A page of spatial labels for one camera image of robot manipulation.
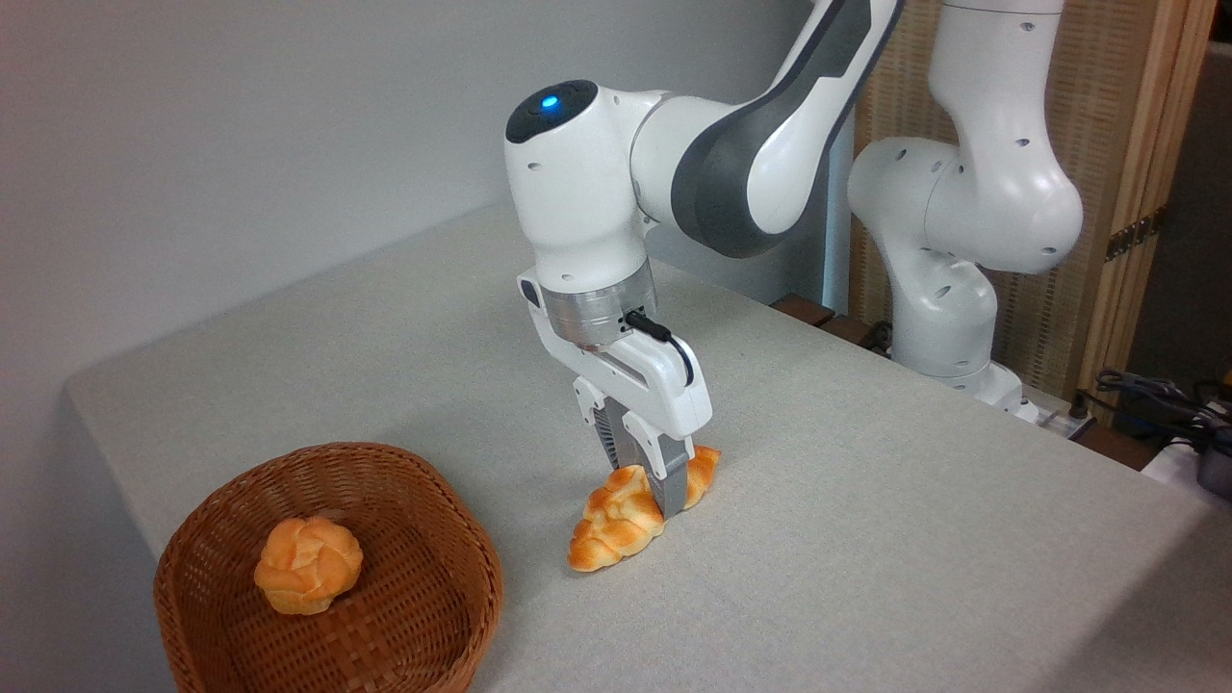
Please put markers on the pale blue vertical pipe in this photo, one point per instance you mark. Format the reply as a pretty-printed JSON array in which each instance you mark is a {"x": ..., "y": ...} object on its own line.
[{"x": 839, "y": 269}]

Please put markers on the brown wicker basket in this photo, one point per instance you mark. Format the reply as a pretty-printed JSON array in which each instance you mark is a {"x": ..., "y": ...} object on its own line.
[{"x": 404, "y": 616}]

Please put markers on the round knotted bread roll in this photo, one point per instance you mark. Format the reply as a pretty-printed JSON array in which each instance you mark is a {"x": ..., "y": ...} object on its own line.
[{"x": 308, "y": 566}]

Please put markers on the metal screen hinge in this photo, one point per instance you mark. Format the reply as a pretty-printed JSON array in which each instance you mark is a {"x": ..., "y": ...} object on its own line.
[{"x": 1134, "y": 234}]

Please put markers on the long braided bread loaf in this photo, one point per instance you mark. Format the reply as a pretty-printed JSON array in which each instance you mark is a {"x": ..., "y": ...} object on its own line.
[{"x": 616, "y": 525}]

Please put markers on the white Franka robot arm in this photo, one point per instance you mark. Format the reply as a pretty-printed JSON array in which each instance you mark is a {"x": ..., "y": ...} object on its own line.
[{"x": 597, "y": 192}]

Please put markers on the grey tablecloth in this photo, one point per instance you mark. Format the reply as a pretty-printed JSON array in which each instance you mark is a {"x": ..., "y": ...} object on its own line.
[{"x": 818, "y": 577}]

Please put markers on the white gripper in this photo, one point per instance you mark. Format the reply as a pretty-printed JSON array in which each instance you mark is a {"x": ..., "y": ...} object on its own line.
[{"x": 664, "y": 385}]

